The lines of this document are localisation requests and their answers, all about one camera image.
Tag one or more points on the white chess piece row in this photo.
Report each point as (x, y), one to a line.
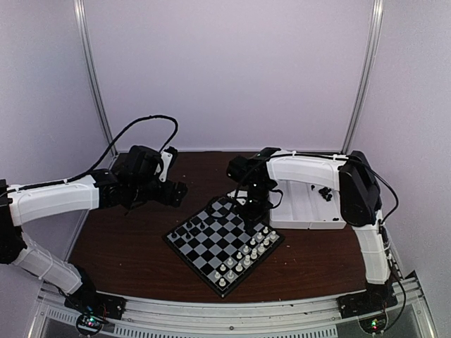
(241, 254)

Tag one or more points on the black white chessboard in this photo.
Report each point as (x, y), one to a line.
(221, 223)

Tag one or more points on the front aluminium rail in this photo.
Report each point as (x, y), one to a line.
(315, 317)

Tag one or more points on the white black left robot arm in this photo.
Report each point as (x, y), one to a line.
(140, 178)

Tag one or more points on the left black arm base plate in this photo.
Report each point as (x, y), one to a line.
(88, 300)

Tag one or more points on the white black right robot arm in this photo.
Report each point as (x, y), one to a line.
(351, 176)

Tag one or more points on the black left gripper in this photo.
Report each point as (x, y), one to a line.
(178, 193)

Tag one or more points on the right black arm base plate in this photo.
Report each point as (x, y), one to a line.
(374, 298)

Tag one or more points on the right aluminium frame post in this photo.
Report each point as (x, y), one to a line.
(373, 39)

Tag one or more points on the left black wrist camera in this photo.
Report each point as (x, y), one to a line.
(172, 153)

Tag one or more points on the white plastic divided tray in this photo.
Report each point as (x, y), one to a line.
(297, 207)

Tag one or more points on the aluminium frame post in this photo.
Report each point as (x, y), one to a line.
(373, 39)
(81, 19)

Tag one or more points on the left aluminium frame post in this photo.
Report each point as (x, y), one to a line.
(81, 19)

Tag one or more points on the pile of black chess pieces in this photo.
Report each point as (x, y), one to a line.
(326, 194)

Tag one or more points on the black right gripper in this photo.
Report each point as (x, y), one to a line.
(252, 219)

